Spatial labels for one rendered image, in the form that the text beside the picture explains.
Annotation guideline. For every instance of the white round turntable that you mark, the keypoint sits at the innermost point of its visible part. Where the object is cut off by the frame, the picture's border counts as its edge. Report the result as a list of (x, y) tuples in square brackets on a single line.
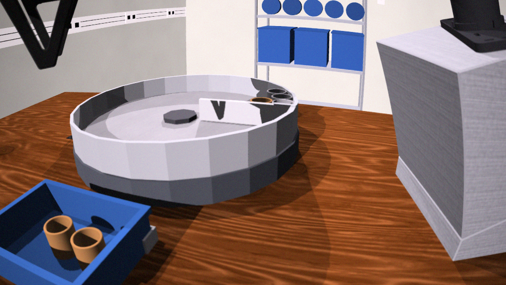
[(184, 140)]

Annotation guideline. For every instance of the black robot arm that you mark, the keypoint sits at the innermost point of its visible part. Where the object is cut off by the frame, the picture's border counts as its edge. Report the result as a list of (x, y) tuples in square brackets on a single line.
[(478, 24)]

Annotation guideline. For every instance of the blue open tray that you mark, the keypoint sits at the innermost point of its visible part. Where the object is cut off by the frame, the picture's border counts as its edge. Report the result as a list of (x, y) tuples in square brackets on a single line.
[(26, 257)]

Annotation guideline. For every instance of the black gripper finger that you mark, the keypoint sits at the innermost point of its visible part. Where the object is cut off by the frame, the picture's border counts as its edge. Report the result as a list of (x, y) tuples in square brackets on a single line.
[(43, 58), (31, 9)]

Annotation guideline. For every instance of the bronze bushing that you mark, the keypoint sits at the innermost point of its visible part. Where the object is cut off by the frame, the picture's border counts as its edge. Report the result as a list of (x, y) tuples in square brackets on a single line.
[(261, 99), (87, 244), (58, 231)]

